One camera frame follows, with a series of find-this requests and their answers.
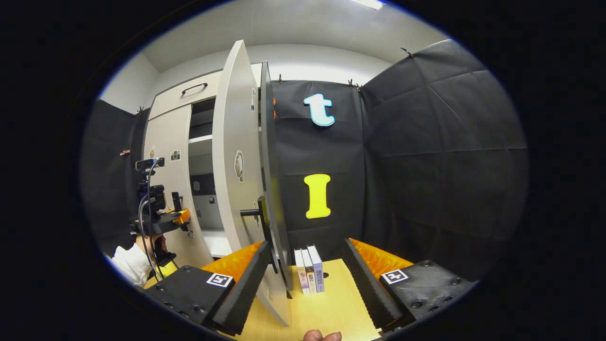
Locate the camera sticker shoe cabinet door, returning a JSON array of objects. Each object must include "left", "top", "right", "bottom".
[{"left": 143, "top": 104, "right": 214, "bottom": 268}]

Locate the pink book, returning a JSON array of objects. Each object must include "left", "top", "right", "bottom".
[{"left": 294, "top": 249, "right": 311, "bottom": 295}]

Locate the yellow spine book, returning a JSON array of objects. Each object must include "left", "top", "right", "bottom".
[{"left": 301, "top": 249, "right": 317, "bottom": 293}]

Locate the beige cabinet top drawer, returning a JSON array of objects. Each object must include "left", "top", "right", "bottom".
[{"left": 148, "top": 63, "right": 263, "bottom": 121}]

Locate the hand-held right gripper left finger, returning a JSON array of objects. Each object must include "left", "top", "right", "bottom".
[{"left": 144, "top": 240, "right": 273, "bottom": 336}]

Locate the black cable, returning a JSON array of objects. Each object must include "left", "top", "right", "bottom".
[{"left": 137, "top": 163, "right": 161, "bottom": 280}]

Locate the headphone sticker shoe cabinet door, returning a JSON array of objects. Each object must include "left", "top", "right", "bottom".
[{"left": 212, "top": 40, "right": 289, "bottom": 327}]

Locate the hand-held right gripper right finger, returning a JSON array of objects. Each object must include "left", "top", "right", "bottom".
[{"left": 343, "top": 238, "right": 476, "bottom": 332}]

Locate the black backdrop cloth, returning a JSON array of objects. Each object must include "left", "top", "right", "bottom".
[{"left": 80, "top": 39, "right": 528, "bottom": 285}]

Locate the double-door shoe cabinet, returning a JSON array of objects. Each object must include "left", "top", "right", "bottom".
[{"left": 142, "top": 40, "right": 295, "bottom": 327}]

